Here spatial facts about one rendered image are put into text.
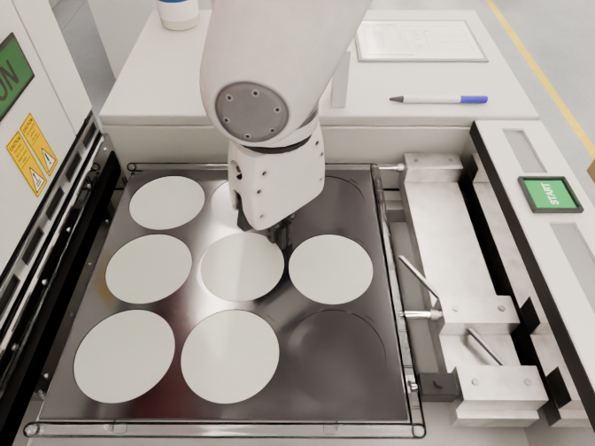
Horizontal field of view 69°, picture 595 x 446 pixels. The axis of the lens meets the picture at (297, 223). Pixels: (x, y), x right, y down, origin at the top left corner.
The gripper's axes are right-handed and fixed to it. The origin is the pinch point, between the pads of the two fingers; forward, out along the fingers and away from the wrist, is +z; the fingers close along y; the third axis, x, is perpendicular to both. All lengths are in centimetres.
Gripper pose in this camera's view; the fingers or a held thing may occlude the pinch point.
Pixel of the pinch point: (278, 229)
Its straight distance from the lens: 52.6
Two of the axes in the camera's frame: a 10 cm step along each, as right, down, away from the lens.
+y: 7.5, -5.0, 4.4
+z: 0.0, 6.6, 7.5
